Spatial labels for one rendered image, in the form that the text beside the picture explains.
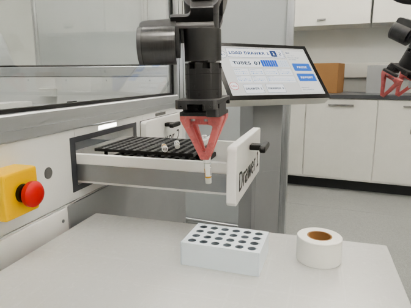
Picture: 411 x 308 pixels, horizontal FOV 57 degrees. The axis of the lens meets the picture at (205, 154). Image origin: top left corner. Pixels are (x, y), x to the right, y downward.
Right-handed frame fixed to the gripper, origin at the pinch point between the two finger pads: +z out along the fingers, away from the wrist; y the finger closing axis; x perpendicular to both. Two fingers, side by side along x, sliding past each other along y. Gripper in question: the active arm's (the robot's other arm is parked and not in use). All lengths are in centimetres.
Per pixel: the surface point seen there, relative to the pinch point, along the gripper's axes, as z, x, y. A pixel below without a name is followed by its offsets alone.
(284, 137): 30, 4, -183
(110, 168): 5.4, -21.8, -7.8
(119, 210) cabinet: 21.1, -29.4, -24.1
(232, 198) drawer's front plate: 9.2, 3.3, -5.3
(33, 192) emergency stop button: 3.7, -23.0, 13.1
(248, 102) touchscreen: 0, -7, -97
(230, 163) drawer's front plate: 2.8, 3.0, -5.4
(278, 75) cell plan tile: -10, 4, -114
